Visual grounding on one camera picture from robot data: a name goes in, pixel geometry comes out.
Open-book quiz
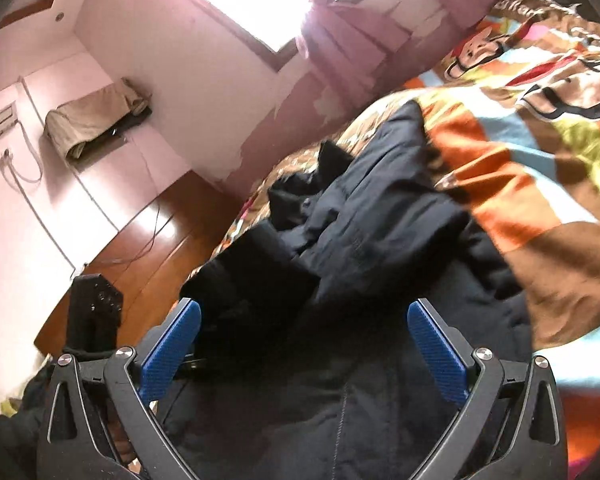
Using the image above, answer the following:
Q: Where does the beige cloth cover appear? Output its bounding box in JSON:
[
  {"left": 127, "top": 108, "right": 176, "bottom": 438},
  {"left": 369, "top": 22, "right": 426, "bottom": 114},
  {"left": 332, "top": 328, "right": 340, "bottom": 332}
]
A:
[{"left": 44, "top": 77, "right": 153, "bottom": 158}]

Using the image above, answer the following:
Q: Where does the pink curtain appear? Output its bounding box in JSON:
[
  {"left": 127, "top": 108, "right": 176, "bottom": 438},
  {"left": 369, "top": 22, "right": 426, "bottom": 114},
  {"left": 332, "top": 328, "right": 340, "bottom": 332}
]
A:
[{"left": 294, "top": 0, "right": 417, "bottom": 103}]

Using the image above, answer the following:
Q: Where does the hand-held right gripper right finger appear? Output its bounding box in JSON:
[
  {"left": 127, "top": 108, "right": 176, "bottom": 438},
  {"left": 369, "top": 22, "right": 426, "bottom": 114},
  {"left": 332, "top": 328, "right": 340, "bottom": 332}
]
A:
[{"left": 406, "top": 298, "right": 569, "bottom": 480}]

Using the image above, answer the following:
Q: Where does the black floor cable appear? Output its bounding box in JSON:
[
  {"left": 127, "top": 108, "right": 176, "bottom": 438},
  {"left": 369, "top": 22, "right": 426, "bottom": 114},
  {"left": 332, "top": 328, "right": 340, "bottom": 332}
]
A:
[{"left": 82, "top": 204, "right": 177, "bottom": 267}]

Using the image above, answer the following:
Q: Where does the wall air conditioner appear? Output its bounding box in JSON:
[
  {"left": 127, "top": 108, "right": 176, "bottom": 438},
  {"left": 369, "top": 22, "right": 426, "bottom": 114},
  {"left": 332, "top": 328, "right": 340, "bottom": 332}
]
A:
[{"left": 66, "top": 105, "right": 153, "bottom": 163}]

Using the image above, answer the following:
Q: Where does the dark navy jacket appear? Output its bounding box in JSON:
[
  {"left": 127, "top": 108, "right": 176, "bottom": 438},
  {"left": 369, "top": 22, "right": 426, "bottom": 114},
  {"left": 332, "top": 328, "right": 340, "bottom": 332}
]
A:
[{"left": 22, "top": 100, "right": 533, "bottom": 480}]

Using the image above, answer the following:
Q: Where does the colourful printed blanket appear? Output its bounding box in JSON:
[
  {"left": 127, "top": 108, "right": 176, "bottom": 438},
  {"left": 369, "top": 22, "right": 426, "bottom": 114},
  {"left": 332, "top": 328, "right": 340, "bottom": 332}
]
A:
[{"left": 0, "top": 0, "right": 600, "bottom": 480}]

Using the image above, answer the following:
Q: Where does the white wall cable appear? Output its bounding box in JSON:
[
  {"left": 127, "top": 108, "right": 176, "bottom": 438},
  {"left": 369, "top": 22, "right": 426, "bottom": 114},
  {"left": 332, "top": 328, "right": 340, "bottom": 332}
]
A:
[{"left": 0, "top": 146, "right": 83, "bottom": 273}]

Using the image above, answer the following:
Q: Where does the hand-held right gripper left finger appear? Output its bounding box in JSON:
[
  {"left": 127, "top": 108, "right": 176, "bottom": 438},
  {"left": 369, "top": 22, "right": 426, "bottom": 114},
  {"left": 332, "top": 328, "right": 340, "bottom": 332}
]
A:
[{"left": 36, "top": 298, "right": 202, "bottom": 480}]

